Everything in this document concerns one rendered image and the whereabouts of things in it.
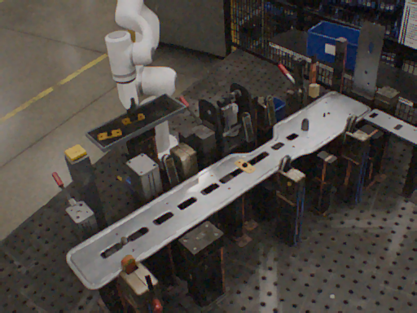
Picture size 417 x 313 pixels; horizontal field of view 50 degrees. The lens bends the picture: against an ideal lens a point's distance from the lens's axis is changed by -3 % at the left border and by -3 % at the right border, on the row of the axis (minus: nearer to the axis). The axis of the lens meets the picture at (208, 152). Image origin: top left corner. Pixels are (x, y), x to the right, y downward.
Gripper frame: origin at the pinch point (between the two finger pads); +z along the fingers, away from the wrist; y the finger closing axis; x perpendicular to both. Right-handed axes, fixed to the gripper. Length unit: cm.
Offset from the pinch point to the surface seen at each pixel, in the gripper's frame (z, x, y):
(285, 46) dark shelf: 15, 95, -44
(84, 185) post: 15.6, -24.7, 11.3
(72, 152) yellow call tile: 2.6, -25.1, 7.7
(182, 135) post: 9.2, 14.9, 9.9
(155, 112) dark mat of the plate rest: 2.5, 9.2, -0.4
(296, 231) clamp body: 40, 43, 48
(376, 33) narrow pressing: -12, 103, 12
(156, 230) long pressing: 18.6, -8.2, 41.2
